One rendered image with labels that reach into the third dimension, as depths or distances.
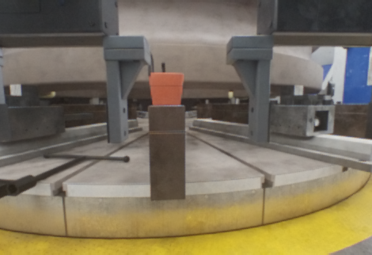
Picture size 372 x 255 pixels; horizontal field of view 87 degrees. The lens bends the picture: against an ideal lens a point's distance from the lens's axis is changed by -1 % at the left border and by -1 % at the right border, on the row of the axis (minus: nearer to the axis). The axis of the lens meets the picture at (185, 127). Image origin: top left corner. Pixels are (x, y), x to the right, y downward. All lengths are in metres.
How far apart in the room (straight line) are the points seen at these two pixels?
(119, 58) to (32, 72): 1.83
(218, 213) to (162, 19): 1.41
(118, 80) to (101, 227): 1.07
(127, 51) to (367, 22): 0.22
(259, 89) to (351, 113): 2.60
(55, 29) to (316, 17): 0.23
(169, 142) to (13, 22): 0.62
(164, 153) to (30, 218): 0.89
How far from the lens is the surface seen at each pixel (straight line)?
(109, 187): 1.08
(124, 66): 0.21
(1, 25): 0.26
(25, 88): 1.87
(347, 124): 2.80
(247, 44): 0.21
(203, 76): 1.53
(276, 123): 1.74
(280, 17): 0.21
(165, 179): 0.81
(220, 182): 1.07
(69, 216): 1.27
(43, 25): 0.23
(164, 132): 0.77
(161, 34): 1.70
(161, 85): 0.80
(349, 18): 0.25
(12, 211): 1.50
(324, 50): 7.70
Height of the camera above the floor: 0.70
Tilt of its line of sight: 7 degrees down
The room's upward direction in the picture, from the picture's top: straight up
